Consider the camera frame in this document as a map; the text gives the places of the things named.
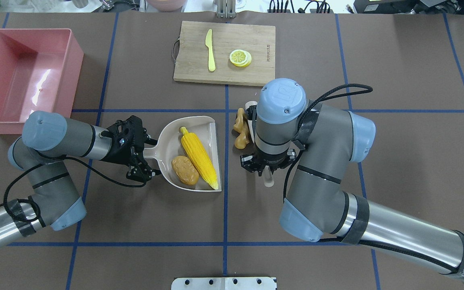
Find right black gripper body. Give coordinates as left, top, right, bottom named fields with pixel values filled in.
left=240, top=148, right=296, bottom=174

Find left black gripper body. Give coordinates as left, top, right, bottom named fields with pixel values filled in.
left=101, top=115, right=149, bottom=165

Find beige hand brush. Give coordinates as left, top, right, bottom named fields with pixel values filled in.
left=244, top=101, right=274, bottom=187

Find beige plastic dustpan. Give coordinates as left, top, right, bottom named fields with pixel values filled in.
left=143, top=116, right=222, bottom=192

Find tan toy ginger root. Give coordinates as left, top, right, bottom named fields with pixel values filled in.
left=233, top=107, right=252, bottom=150

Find brown toy potato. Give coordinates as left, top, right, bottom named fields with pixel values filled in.
left=171, top=155, right=200, bottom=186

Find yellow toy corn cob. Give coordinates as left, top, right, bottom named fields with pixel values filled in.
left=179, top=126, right=219, bottom=190

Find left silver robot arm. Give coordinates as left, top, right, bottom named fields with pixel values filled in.
left=0, top=111, right=160, bottom=247

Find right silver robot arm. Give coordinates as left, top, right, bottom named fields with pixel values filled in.
left=241, top=78, right=464, bottom=283

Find pink plastic bin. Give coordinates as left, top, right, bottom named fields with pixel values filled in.
left=0, top=28, right=84, bottom=135

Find yellow plastic knife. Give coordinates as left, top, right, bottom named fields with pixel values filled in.
left=205, top=28, right=216, bottom=72

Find yellow lemon slices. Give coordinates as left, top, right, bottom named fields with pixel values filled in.
left=229, top=49, right=252, bottom=67

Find wooden cutting board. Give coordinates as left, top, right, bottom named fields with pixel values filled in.
left=173, top=21, right=276, bottom=87

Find pink bowl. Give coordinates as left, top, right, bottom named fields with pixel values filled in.
left=146, top=0, right=187, bottom=12

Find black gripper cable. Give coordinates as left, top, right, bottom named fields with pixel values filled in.
left=282, top=83, right=373, bottom=202

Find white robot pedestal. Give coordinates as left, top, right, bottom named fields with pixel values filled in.
left=171, top=277, right=278, bottom=290

